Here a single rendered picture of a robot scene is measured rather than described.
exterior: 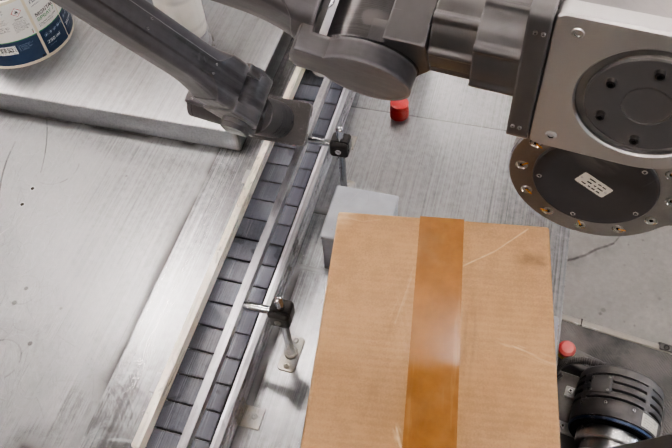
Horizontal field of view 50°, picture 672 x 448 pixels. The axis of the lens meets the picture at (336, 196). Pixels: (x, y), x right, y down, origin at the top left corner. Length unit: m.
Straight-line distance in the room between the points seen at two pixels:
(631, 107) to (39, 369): 0.91
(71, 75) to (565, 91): 1.11
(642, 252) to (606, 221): 1.34
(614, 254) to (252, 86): 1.50
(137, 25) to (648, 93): 0.52
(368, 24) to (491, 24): 0.09
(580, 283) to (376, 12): 1.68
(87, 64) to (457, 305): 0.94
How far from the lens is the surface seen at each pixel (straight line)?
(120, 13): 0.80
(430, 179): 1.24
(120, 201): 1.30
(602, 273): 2.19
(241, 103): 0.92
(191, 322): 1.03
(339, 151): 1.11
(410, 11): 0.53
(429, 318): 0.77
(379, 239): 0.82
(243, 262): 1.11
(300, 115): 1.10
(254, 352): 1.04
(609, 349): 1.80
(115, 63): 1.47
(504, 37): 0.51
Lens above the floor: 1.80
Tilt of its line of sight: 53 degrees down
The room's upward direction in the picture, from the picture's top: 5 degrees counter-clockwise
